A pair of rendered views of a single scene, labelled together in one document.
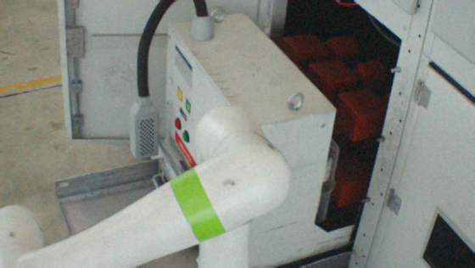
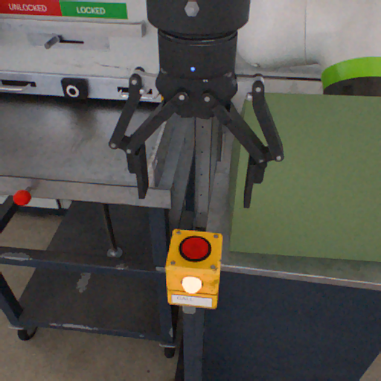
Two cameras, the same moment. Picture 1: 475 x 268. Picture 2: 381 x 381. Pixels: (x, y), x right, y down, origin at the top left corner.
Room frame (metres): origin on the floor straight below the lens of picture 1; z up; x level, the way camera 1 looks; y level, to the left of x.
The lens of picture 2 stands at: (0.65, 0.68, 1.33)
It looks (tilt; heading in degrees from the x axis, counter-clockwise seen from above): 42 degrees down; 305
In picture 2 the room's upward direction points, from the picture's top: straight up
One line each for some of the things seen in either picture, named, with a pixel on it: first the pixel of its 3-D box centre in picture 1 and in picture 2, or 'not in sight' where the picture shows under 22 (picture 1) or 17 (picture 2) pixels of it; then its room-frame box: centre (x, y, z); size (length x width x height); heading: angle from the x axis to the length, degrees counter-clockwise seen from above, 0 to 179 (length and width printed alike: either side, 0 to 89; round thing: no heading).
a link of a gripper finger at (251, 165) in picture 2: not in sight; (249, 180); (0.79, 0.35, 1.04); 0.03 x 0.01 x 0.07; 118
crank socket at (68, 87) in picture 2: not in sight; (74, 88); (1.41, 0.11, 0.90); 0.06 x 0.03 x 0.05; 27
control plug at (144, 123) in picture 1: (145, 128); not in sight; (1.58, 0.25, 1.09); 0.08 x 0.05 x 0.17; 117
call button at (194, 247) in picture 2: not in sight; (195, 249); (0.85, 0.38, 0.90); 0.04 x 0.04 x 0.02
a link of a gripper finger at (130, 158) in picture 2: not in sight; (125, 153); (0.92, 0.42, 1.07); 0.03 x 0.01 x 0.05; 28
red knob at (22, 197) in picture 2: not in sight; (24, 194); (1.26, 0.41, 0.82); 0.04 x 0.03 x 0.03; 118
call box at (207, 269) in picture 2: not in sight; (194, 269); (0.85, 0.38, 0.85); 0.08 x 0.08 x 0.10; 28
